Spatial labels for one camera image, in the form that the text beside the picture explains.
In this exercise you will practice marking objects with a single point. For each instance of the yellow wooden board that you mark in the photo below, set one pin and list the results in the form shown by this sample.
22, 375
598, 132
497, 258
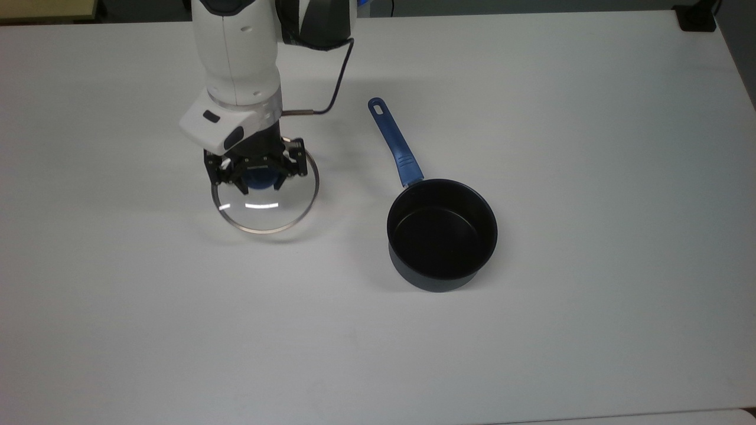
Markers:
47, 9

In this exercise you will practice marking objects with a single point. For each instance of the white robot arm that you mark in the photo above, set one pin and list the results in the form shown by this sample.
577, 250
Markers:
236, 53

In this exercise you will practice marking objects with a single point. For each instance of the glass lid with blue knob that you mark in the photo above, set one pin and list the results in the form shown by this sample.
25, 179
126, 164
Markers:
266, 213

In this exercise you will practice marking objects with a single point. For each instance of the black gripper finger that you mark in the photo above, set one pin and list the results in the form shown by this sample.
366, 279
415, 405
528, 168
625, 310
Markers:
295, 162
224, 171

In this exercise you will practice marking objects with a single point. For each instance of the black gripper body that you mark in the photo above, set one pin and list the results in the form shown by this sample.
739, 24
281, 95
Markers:
260, 150

